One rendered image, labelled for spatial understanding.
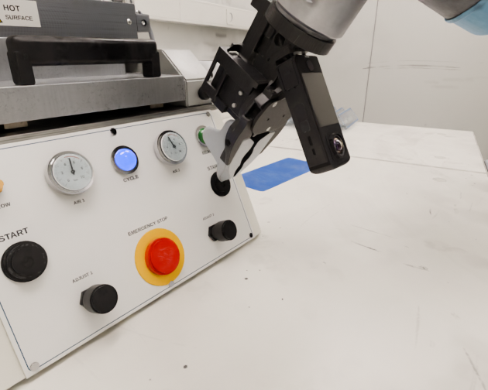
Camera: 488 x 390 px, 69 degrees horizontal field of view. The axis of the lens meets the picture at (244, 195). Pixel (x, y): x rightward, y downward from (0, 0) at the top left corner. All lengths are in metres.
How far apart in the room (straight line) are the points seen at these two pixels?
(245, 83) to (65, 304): 0.26
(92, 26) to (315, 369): 0.44
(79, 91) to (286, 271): 0.30
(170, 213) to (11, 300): 0.17
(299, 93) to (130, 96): 0.18
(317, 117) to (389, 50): 2.44
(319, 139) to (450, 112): 2.45
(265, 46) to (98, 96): 0.17
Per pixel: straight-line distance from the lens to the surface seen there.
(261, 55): 0.39
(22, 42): 0.37
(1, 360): 0.36
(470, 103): 2.78
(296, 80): 0.35
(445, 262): 0.52
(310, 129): 0.35
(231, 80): 0.39
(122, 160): 0.39
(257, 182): 0.72
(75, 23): 0.50
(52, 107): 0.38
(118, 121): 0.41
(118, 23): 0.53
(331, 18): 0.34
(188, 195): 0.43
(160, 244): 0.39
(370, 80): 2.79
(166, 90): 0.45
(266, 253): 0.48
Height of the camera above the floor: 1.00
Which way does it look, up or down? 22 degrees down
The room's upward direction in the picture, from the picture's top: straight up
